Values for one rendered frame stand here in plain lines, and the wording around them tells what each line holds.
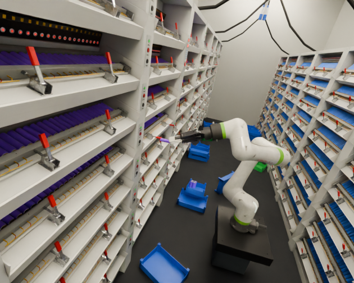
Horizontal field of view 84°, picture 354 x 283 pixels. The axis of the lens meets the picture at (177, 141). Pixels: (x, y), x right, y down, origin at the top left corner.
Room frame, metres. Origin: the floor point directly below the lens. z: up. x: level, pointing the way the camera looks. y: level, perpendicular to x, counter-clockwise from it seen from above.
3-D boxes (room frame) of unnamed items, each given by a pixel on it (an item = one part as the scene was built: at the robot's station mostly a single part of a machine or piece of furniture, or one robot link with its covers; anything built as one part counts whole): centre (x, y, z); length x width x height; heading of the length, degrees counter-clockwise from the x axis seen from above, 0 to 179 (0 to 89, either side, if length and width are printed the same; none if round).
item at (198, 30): (2.28, 0.01, 0.88); 0.20 x 0.09 x 1.75; 79
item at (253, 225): (1.11, -0.63, 0.39); 0.26 x 0.15 x 0.06; 81
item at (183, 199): (1.67, -0.28, 0.04); 0.30 x 0.20 x 0.08; 79
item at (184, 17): (1.59, 0.15, 0.88); 0.20 x 0.09 x 1.75; 79
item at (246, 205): (1.13, -0.57, 0.51); 0.16 x 0.13 x 0.19; 35
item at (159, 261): (0.90, -0.07, 0.04); 0.30 x 0.20 x 0.08; 55
